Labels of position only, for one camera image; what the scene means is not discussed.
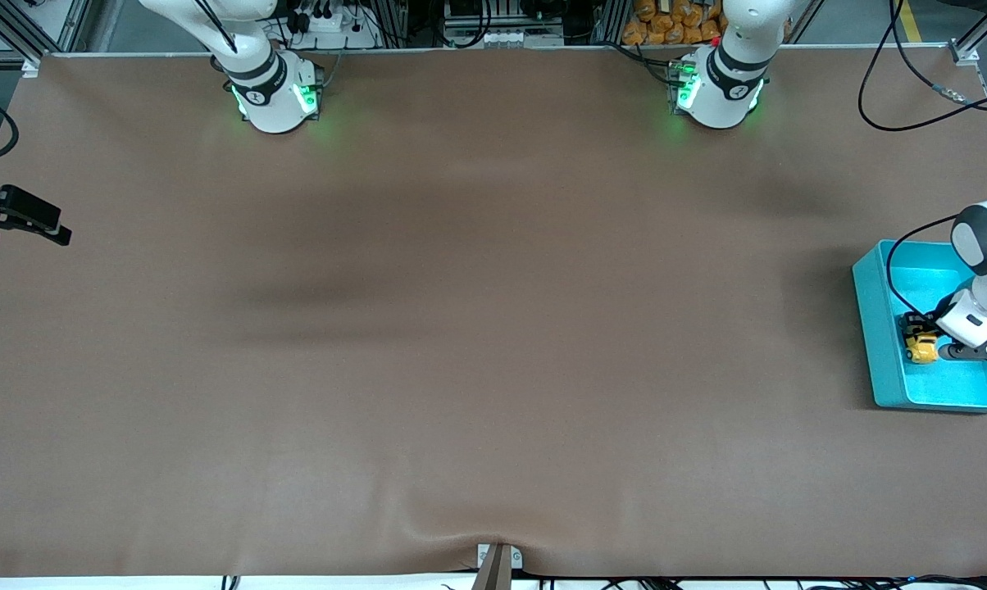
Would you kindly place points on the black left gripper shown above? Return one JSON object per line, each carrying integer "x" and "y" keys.
{"x": 922, "y": 321}

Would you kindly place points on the white connector strip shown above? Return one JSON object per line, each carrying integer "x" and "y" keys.
{"x": 502, "y": 38}

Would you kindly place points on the aluminium frame strut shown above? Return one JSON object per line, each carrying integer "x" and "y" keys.
{"x": 75, "y": 24}
{"x": 979, "y": 33}

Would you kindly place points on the teal plastic storage box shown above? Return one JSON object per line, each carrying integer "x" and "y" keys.
{"x": 911, "y": 385}

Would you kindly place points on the white power strip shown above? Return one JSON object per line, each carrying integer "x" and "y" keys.
{"x": 329, "y": 29}

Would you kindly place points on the grey metal mount bracket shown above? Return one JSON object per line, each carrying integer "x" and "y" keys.
{"x": 499, "y": 569}

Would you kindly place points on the brown table mat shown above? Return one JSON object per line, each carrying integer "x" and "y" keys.
{"x": 493, "y": 369}

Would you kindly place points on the white mat corner clamp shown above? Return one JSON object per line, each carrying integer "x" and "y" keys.
{"x": 965, "y": 55}
{"x": 29, "y": 69}

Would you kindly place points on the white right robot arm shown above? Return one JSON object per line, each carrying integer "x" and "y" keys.
{"x": 272, "y": 98}

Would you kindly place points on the orange snack packets pile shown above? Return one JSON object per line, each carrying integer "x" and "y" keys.
{"x": 653, "y": 24}

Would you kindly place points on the yellow beetle toy car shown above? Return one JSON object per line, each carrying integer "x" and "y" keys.
{"x": 921, "y": 351}

